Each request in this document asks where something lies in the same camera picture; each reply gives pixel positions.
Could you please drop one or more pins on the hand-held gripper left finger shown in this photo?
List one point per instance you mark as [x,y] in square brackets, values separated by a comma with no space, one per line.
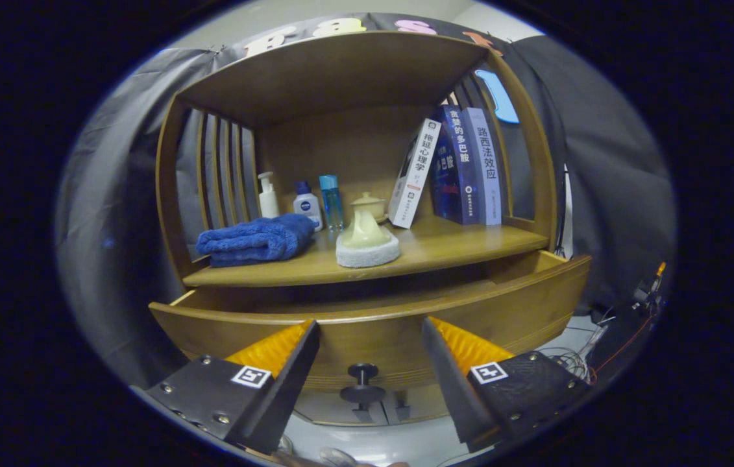
[289,383]

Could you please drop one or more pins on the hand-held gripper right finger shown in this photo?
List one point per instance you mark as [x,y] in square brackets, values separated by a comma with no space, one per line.
[454,389]

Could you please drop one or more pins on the black drawer knob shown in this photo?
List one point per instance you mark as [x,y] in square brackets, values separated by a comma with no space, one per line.
[363,392]

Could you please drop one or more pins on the wooden drawer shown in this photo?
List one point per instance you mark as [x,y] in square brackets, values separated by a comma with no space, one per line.
[366,337]

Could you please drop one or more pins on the cream scrubber with white pad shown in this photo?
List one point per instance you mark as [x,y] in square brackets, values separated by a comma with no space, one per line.
[366,237]

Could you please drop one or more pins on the wooden cabinet door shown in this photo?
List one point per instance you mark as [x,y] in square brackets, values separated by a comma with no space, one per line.
[321,408]
[418,405]

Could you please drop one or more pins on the wooden countertop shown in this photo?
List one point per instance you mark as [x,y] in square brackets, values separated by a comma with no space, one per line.
[444,243]

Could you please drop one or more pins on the wooden cabinet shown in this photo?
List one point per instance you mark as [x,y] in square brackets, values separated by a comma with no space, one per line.
[341,71]

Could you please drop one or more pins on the blue folded towel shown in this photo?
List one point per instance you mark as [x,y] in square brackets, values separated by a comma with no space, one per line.
[256,240]

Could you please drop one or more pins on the white bottle with blue cap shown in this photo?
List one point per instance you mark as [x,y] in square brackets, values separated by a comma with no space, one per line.
[307,207]

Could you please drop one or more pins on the white pump bottle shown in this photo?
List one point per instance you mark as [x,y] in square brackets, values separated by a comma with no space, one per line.
[269,201]

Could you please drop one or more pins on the clear blue bottle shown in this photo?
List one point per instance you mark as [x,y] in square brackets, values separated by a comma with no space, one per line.
[331,204]

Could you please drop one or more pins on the beige lidded teacup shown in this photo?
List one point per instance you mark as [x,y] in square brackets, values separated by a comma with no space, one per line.
[379,209]

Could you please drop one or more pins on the black device with orange tip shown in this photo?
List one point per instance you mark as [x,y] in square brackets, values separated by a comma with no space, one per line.
[649,295]

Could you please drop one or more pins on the dark blue book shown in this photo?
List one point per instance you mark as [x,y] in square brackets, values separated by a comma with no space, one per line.
[461,168]

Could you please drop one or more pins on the white book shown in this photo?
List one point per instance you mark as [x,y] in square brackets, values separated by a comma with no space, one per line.
[415,172]

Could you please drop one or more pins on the lavender book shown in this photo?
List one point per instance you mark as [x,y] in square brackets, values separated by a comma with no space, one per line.
[487,168]

